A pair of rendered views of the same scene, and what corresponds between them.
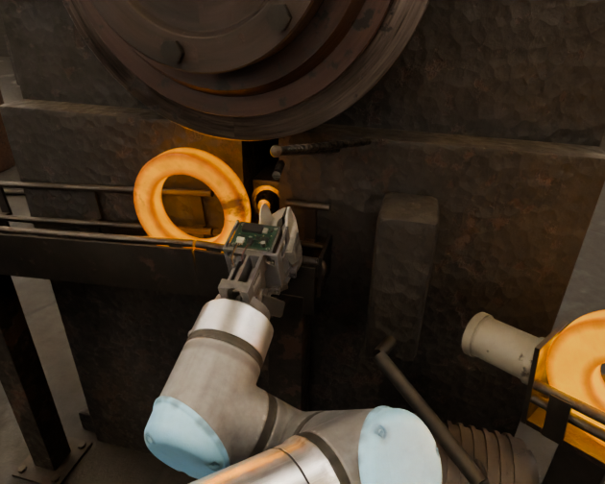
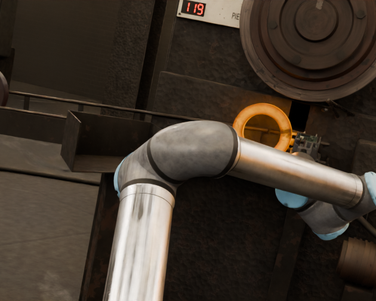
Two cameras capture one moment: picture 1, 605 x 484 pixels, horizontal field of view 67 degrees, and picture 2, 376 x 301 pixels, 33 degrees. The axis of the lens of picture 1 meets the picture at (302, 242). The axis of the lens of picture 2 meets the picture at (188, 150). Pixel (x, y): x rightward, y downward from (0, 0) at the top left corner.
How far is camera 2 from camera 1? 138 cm
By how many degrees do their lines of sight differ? 19
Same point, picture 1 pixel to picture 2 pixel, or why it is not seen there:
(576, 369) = not seen: outside the picture
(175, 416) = not seen: hidden behind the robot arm
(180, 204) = (246, 135)
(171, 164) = (261, 108)
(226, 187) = (286, 123)
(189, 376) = not seen: hidden behind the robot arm
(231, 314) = (305, 156)
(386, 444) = (373, 176)
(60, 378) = (70, 279)
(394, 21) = (375, 64)
